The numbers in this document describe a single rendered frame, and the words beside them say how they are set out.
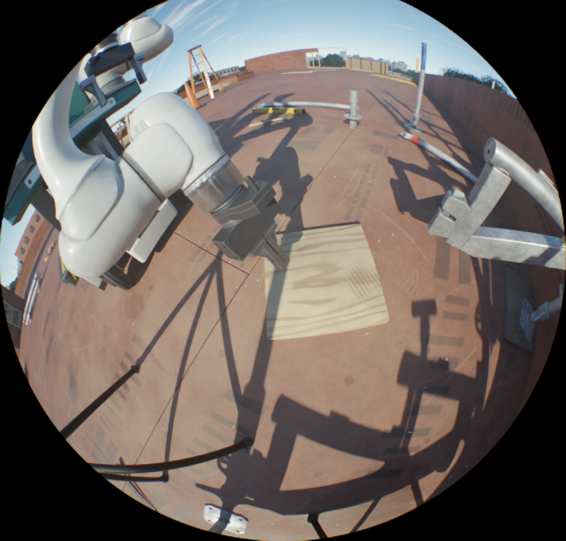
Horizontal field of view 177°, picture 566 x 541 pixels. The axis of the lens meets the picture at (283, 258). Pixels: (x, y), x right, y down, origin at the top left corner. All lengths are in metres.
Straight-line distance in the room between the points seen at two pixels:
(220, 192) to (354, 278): 0.38
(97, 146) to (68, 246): 0.76
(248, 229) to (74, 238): 0.26
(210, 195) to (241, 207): 0.05
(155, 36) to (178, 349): 1.11
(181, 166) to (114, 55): 0.47
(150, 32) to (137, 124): 0.69
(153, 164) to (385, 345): 0.56
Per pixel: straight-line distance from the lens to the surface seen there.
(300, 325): 0.45
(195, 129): 0.27
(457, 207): 0.44
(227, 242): 0.29
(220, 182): 0.26
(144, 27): 0.94
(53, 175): 0.27
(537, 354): 1.07
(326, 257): 0.51
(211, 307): 0.55
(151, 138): 0.26
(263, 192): 0.24
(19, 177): 0.77
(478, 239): 0.51
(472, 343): 0.68
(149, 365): 0.70
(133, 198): 0.24
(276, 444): 0.53
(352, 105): 1.30
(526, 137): 1.69
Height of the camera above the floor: 0.46
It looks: 59 degrees down
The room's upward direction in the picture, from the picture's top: 18 degrees counter-clockwise
